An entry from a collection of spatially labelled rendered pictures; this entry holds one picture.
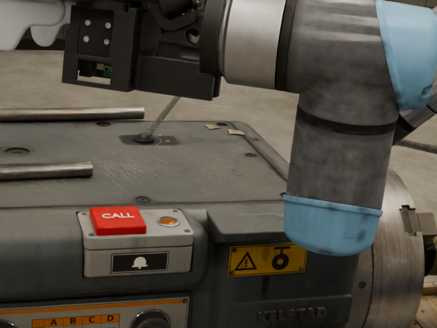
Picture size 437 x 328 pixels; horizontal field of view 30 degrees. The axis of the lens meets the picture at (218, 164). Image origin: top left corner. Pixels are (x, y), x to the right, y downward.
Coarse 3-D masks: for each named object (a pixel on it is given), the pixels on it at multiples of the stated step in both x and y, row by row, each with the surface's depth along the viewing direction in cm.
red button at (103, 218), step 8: (96, 208) 100; (104, 208) 101; (112, 208) 101; (120, 208) 101; (128, 208) 101; (136, 208) 102; (96, 216) 98; (104, 216) 98; (112, 216) 99; (120, 216) 99; (128, 216) 99; (136, 216) 99; (96, 224) 96; (104, 224) 96; (112, 224) 97; (120, 224) 97; (128, 224) 97; (136, 224) 97; (144, 224) 97; (96, 232) 96; (104, 232) 96; (112, 232) 96; (120, 232) 96; (128, 232) 97; (136, 232) 97; (144, 232) 97
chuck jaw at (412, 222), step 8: (408, 216) 127; (416, 216) 128; (424, 216) 130; (432, 216) 130; (408, 224) 127; (416, 224) 127; (424, 224) 129; (432, 224) 130; (408, 232) 126; (424, 232) 128; (432, 232) 129; (424, 240) 131; (432, 240) 134; (424, 248) 135; (432, 248) 137
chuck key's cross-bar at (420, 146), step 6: (396, 144) 121; (402, 144) 119; (408, 144) 117; (414, 144) 115; (420, 144) 113; (426, 144) 112; (432, 144) 111; (420, 150) 114; (426, 150) 112; (432, 150) 110
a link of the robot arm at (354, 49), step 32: (288, 0) 58; (320, 0) 58; (352, 0) 58; (288, 32) 57; (320, 32) 57; (352, 32) 56; (384, 32) 56; (416, 32) 56; (288, 64) 57; (320, 64) 57; (352, 64) 56; (384, 64) 56; (416, 64) 56; (320, 96) 58; (352, 96) 57; (384, 96) 58; (416, 96) 57
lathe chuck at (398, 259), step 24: (384, 192) 128; (408, 192) 129; (384, 216) 125; (384, 240) 124; (408, 240) 125; (384, 264) 123; (408, 264) 125; (384, 288) 124; (408, 288) 125; (384, 312) 126; (408, 312) 127
